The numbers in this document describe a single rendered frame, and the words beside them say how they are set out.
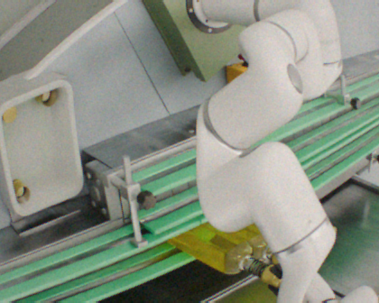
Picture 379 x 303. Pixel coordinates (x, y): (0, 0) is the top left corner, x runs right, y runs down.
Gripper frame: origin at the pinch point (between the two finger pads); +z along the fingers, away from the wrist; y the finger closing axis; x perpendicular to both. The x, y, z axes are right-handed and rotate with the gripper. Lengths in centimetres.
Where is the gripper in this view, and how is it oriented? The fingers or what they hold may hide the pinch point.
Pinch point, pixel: (281, 279)
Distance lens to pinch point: 102.7
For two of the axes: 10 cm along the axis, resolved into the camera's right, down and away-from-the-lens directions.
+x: -9.1, 2.3, -3.5
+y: -0.7, -9.1, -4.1
